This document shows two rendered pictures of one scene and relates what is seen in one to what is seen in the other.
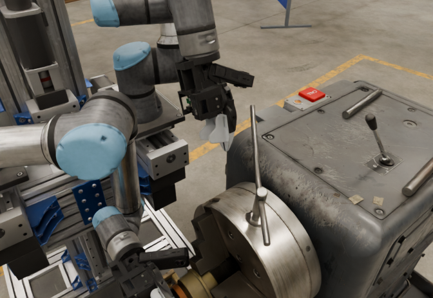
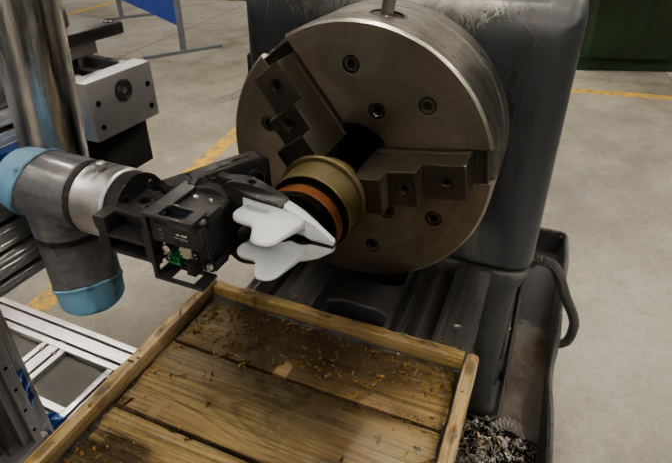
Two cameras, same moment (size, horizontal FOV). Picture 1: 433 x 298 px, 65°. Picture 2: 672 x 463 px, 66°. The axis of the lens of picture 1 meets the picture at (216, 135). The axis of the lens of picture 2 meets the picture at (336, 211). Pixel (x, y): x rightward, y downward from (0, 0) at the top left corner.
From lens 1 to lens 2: 0.51 m
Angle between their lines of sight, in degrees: 26
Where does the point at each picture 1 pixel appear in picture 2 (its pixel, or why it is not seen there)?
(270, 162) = not seen: outside the picture
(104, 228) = (42, 171)
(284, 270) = (474, 75)
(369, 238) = not seen: outside the picture
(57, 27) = not seen: outside the picture
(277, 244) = (445, 39)
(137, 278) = (187, 203)
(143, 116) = not seen: hidden behind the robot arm
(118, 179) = (36, 80)
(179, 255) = (251, 159)
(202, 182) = (138, 282)
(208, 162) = not seen: hidden behind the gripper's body
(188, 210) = (132, 330)
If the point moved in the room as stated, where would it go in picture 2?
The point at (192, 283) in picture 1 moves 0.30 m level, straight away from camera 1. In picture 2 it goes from (316, 168) to (184, 88)
